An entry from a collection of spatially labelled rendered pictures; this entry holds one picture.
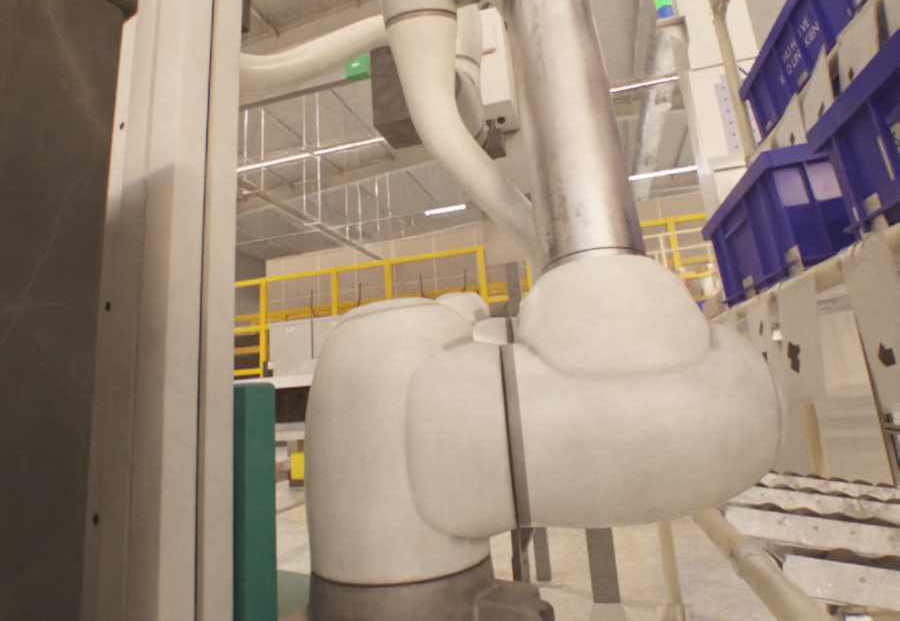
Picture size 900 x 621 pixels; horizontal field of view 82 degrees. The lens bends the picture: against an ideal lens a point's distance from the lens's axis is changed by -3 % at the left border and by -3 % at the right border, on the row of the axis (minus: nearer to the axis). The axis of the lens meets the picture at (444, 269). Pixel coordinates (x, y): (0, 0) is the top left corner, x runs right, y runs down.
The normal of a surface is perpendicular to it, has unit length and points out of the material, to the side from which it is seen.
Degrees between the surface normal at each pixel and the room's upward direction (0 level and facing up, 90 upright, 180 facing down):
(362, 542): 96
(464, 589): 85
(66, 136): 90
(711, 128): 90
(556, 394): 68
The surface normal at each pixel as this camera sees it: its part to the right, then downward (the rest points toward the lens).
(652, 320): -0.04, -0.46
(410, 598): 0.15, -0.32
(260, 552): 0.85, -0.18
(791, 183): -0.25, -0.21
